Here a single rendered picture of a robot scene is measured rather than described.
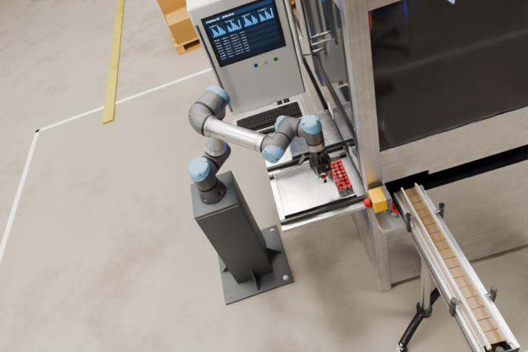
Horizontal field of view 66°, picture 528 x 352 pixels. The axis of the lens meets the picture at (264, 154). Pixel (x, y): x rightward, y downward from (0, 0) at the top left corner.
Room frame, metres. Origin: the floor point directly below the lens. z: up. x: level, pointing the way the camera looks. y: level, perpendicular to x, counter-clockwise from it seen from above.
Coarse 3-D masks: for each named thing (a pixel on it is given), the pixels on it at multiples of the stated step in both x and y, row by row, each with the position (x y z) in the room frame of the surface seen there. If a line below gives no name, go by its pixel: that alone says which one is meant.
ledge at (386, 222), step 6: (372, 210) 1.00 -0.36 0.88; (378, 216) 0.96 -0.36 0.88; (384, 216) 0.95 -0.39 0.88; (390, 216) 0.94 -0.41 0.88; (378, 222) 0.93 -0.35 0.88; (384, 222) 0.92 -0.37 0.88; (390, 222) 0.91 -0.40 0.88; (396, 222) 0.90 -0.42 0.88; (402, 222) 0.89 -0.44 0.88; (384, 228) 0.89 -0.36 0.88; (390, 228) 0.88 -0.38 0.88; (396, 228) 0.87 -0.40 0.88; (402, 228) 0.87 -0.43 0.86
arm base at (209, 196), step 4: (216, 184) 1.48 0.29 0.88; (220, 184) 1.50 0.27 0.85; (212, 188) 1.46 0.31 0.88; (216, 188) 1.47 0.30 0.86; (220, 188) 1.48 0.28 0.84; (224, 188) 1.50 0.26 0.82; (200, 192) 1.48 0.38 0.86; (204, 192) 1.47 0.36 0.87; (208, 192) 1.46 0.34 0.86; (212, 192) 1.46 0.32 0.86; (216, 192) 1.46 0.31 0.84; (220, 192) 1.48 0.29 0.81; (224, 192) 1.48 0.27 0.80; (200, 196) 1.49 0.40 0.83; (204, 196) 1.46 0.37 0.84; (208, 196) 1.46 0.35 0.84; (212, 196) 1.45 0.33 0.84; (216, 196) 1.45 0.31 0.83; (220, 196) 1.45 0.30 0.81; (204, 200) 1.46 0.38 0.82; (208, 200) 1.45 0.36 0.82; (212, 200) 1.44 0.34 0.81; (216, 200) 1.44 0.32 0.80
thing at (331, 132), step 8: (320, 112) 1.68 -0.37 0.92; (328, 112) 1.67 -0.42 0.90; (320, 120) 1.66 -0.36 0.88; (328, 120) 1.63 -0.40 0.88; (328, 128) 1.57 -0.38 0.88; (336, 128) 1.55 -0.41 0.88; (328, 136) 1.52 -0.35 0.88; (336, 136) 1.50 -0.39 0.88; (296, 144) 1.55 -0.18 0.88; (304, 144) 1.53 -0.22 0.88; (328, 144) 1.46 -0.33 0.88; (336, 144) 1.42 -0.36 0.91; (344, 144) 1.42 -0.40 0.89; (296, 152) 1.49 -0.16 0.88; (304, 152) 1.44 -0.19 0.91
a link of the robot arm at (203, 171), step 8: (192, 160) 1.57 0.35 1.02; (200, 160) 1.54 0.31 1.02; (208, 160) 1.54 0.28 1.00; (192, 168) 1.52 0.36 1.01; (200, 168) 1.49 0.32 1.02; (208, 168) 1.49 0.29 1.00; (216, 168) 1.52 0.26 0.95; (192, 176) 1.48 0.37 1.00; (200, 176) 1.46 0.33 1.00; (208, 176) 1.47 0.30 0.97; (200, 184) 1.46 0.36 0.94; (208, 184) 1.46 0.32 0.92
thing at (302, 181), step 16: (336, 160) 1.34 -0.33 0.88; (288, 176) 1.35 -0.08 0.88; (304, 176) 1.32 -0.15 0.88; (288, 192) 1.25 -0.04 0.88; (304, 192) 1.22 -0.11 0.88; (320, 192) 1.19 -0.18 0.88; (336, 192) 1.15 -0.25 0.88; (352, 192) 1.12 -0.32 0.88; (288, 208) 1.17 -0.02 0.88; (304, 208) 1.13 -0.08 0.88
